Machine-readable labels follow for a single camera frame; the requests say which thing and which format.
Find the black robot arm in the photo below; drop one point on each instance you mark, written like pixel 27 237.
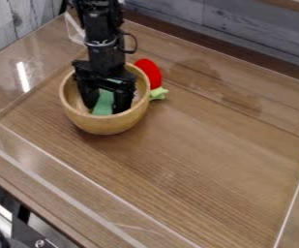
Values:
pixel 100 19

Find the brown wooden bowl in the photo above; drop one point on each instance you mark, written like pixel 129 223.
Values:
pixel 109 124

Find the black table leg bracket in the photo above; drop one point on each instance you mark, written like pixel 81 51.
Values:
pixel 32 231

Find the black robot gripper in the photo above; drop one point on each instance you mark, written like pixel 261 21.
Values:
pixel 103 72

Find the clear acrylic corner bracket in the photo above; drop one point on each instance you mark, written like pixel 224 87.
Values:
pixel 75 32

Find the red plush strawberry toy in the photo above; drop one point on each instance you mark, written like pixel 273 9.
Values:
pixel 156 90

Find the green rectangular block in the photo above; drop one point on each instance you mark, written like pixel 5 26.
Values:
pixel 104 88

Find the clear acrylic tray wall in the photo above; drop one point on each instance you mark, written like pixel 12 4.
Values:
pixel 84 210

